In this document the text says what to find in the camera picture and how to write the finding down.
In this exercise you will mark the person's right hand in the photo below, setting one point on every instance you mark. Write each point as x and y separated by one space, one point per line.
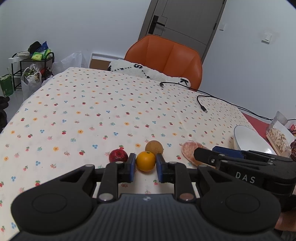
287 222

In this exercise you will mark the white light switch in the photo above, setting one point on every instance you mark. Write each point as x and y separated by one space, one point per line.
267 38

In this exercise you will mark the patterned tissue pack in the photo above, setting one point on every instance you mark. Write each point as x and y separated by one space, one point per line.
280 138

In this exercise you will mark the floral tablecloth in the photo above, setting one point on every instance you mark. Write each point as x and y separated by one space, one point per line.
80 115

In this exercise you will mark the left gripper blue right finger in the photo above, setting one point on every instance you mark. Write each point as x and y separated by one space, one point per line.
177 174

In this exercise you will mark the brown longan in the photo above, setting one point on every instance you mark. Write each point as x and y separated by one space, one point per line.
154 147

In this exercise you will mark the small orange kumquat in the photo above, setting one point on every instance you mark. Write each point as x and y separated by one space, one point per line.
145 161

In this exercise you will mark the white plastic bag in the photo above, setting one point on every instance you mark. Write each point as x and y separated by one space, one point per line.
76 59

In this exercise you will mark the black door handle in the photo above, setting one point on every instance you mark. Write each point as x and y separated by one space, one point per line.
154 22

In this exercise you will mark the grey door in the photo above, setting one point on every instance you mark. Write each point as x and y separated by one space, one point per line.
190 23

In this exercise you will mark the white blue-rimmed plate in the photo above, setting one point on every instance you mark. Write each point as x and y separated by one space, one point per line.
247 139

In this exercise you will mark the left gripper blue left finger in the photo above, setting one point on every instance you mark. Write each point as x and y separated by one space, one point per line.
112 175

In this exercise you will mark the black shoes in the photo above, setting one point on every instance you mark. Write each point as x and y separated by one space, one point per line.
4 103

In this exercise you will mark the orange leather chair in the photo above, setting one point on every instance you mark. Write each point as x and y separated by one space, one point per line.
168 57

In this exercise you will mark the red orange table mat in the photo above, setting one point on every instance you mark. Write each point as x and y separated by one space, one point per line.
258 125

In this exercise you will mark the green paper bag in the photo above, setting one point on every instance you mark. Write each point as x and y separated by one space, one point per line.
6 85

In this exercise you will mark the white fluffy cushion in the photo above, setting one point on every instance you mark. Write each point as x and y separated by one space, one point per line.
138 70

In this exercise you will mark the peeled pomelo segment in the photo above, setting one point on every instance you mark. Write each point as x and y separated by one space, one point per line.
188 149

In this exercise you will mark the red plum back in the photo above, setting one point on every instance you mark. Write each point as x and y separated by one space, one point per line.
118 155

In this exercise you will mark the black metal shelf rack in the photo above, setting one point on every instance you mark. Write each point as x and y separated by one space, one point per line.
24 64

